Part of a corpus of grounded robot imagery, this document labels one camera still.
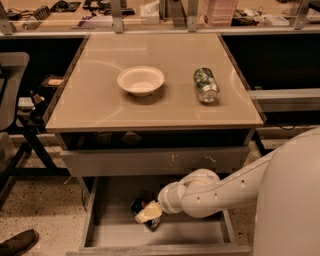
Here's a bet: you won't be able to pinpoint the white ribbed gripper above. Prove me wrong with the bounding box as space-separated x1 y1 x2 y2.
135 182 184 223

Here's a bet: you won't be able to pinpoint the blue pepsi can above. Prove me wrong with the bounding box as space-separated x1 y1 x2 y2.
130 198 160 231

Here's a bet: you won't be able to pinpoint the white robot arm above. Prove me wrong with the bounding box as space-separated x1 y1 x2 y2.
135 128 320 256

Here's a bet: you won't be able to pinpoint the open grey middle drawer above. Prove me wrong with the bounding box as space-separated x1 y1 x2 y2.
66 175 250 256

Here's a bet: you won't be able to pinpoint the closed grey top drawer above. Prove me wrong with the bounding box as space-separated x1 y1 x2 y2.
61 147 249 177

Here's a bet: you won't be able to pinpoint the grey drawer cabinet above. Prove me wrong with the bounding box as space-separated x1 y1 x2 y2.
43 32 267 178

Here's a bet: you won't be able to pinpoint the green soda can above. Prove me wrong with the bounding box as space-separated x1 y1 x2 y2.
193 67 220 104

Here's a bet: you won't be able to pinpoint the white paper bowl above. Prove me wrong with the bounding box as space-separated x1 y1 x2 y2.
117 66 164 97

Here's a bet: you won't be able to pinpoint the small box on shelf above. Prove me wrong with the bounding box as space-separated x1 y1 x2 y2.
41 75 64 88

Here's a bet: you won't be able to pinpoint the white tissue box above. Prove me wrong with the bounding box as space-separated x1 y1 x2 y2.
140 0 160 25

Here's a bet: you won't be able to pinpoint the grey office chair left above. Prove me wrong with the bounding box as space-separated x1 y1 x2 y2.
0 51 71 201

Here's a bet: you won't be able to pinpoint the pink stacked trays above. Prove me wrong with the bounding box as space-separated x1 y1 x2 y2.
200 0 238 26

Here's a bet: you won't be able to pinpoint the black coiled cable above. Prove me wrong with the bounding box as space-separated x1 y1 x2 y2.
31 5 51 22

